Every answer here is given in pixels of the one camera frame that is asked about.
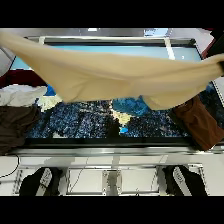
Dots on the dark red garment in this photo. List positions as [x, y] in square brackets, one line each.
[18, 78]

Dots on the white garment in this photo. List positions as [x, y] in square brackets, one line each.
[20, 94]

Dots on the rust brown garment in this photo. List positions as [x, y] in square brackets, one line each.
[198, 121]

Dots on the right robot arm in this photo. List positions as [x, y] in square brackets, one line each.
[186, 181]

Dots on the silver frame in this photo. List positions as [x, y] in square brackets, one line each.
[113, 173]

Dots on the cream shirt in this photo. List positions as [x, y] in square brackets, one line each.
[110, 76]

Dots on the dark brown garment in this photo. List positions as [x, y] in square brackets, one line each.
[15, 126]

